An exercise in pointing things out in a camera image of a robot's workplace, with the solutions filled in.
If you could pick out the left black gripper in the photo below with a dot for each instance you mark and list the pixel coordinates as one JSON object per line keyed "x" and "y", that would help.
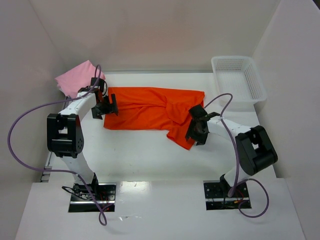
{"x": 110, "y": 105}

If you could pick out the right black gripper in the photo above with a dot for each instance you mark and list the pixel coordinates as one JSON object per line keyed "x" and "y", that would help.
{"x": 194, "y": 126}

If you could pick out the orange t shirt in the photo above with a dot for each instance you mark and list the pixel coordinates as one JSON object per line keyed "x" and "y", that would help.
{"x": 154, "y": 108}

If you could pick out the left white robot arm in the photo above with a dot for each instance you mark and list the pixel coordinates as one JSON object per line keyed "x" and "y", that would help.
{"x": 65, "y": 136}

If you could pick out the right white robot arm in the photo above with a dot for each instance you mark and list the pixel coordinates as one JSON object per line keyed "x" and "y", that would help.
{"x": 254, "y": 150}

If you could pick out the pink folded t shirt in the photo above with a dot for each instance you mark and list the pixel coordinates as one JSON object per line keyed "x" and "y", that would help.
{"x": 78, "y": 77}

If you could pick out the white plastic basket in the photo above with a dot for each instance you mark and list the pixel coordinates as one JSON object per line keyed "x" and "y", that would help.
{"x": 239, "y": 76}

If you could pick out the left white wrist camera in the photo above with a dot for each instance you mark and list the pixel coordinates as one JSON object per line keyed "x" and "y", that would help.
{"x": 102, "y": 85}

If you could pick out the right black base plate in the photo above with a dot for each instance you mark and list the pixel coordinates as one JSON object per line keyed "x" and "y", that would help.
{"x": 217, "y": 199}

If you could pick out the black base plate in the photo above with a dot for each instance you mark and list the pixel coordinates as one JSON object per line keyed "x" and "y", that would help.
{"x": 82, "y": 202}
{"x": 217, "y": 199}

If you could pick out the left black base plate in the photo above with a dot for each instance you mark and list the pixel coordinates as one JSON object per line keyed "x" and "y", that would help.
{"x": 82, "y": 202}

